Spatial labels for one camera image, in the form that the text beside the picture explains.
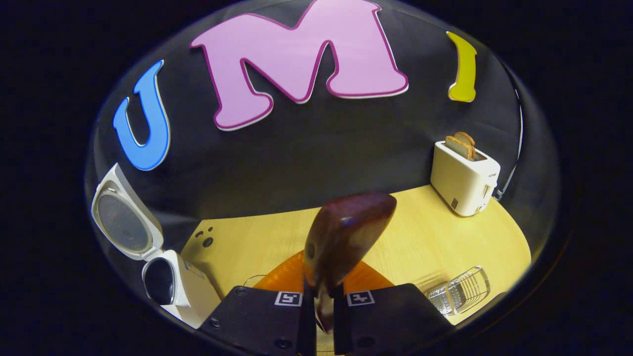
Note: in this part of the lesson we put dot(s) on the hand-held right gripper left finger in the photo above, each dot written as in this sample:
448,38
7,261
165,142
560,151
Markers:
257,316

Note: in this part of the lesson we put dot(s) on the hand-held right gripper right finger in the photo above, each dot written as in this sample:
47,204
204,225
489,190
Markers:
390,316

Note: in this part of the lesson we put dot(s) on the white rice cooker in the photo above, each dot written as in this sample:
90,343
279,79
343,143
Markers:
190,291

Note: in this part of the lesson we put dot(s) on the brown wooden spoon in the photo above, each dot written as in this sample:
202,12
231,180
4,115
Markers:
346,232

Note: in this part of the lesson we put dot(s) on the white toaster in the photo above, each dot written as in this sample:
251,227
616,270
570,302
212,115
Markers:
460,183

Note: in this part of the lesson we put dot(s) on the black backdrop cloth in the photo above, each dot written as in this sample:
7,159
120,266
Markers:
306,153

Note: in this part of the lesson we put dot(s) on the toast slice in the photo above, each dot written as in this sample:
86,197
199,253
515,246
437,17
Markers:
459,147
466,138

